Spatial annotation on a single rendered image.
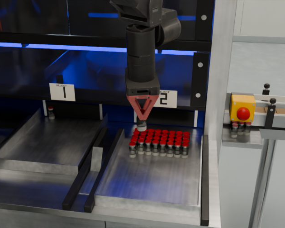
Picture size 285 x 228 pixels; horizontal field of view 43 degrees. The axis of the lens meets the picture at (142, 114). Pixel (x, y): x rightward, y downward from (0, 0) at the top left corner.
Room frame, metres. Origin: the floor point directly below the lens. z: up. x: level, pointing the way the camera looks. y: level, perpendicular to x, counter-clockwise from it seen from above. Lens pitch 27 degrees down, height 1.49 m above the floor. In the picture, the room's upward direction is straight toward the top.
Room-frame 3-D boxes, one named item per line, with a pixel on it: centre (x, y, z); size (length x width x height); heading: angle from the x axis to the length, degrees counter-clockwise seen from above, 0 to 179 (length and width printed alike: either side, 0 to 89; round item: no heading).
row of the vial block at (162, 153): (0.94, -0.05, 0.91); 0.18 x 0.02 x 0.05; 80
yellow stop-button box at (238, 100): (1.04, -0.32, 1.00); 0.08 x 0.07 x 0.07; 171
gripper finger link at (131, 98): (0.71, 0.00, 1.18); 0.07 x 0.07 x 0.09; 5
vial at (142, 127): (0.71, 0.00, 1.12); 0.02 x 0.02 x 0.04
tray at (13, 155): (1.02, 0.28, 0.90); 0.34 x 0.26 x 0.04; 171
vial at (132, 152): (0.93, 0.03, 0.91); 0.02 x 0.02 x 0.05
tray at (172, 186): (0.85, -0.04, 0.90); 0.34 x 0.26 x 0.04; 170
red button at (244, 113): (1.00, -0.31, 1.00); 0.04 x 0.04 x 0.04; 81
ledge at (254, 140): (1.08, -0.34, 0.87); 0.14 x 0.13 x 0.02; 171
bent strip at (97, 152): (0.82, 0.14, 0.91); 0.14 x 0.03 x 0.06; 170
